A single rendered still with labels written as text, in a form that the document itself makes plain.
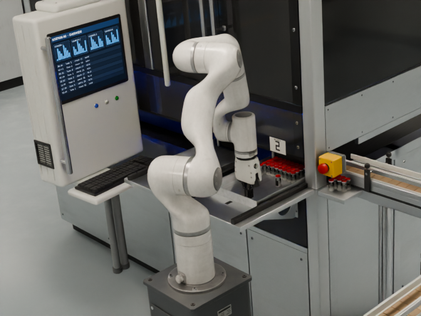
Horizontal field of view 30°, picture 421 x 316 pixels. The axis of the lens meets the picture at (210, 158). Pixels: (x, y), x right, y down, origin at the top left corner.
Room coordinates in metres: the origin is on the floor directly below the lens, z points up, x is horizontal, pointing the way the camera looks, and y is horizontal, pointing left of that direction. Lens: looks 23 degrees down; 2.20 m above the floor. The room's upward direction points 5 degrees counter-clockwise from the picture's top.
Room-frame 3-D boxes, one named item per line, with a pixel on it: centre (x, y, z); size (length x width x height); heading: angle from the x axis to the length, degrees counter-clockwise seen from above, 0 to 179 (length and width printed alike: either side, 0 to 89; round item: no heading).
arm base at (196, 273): (2.21, 0.08, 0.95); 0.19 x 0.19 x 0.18
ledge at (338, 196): (2.73, -0.50, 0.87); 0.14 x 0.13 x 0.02; 130
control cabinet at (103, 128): (3.38, 0.55, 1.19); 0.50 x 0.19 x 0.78; 136
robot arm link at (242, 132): (2.68, -0.13, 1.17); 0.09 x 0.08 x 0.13; 66
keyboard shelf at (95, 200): (3.24, 0.44, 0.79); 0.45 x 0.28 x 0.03; 136
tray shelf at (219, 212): (2.91, -0.04, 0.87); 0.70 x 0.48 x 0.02; 40
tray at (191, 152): (3.09, 0.02, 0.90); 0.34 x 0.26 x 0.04; 130
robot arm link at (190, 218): (2.22, 0.11, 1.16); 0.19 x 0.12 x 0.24; 66
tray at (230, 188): (2.83, -0.20, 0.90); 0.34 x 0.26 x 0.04; 130
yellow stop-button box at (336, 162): (2.71, -0.45, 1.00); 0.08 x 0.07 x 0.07; 130
